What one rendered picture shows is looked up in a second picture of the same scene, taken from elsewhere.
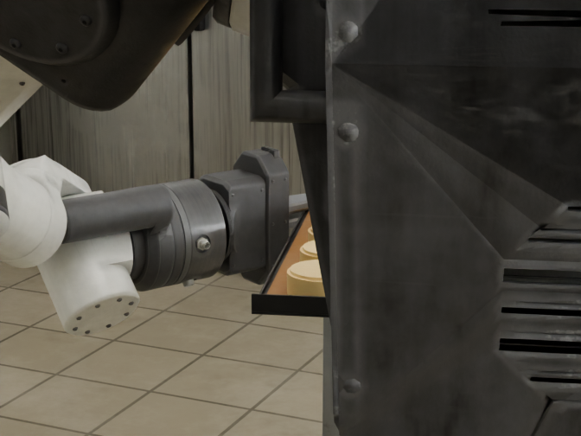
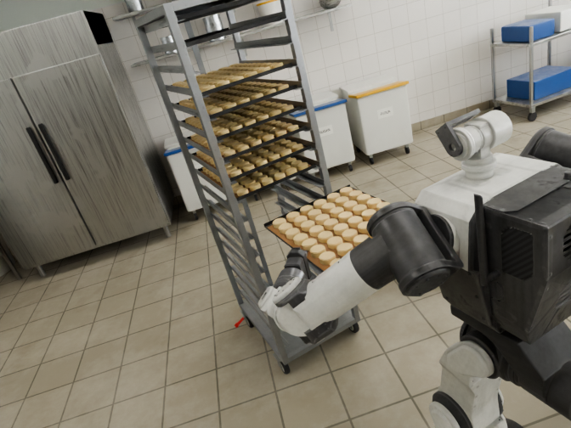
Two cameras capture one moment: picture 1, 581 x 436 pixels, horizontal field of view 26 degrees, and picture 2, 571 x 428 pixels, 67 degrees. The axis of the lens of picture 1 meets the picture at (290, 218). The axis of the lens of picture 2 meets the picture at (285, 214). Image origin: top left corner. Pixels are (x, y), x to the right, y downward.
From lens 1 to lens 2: 73 cm
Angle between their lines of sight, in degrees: 29
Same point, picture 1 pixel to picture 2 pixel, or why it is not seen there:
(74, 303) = not seen: hidden behind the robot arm
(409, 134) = (554, 284)
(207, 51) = (75, 185)
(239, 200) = (301, 267)
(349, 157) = (545, 292)
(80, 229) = not seen: hidden behind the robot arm
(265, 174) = (302, 256)
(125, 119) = (51, 222)
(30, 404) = (96, 337)
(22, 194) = not seen: hidden behind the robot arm
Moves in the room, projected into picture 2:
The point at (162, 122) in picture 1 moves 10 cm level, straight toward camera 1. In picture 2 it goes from (67, 216) to (70, 218)
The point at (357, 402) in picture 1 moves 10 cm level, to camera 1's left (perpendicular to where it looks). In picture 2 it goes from (532, 329) to (500, 361)
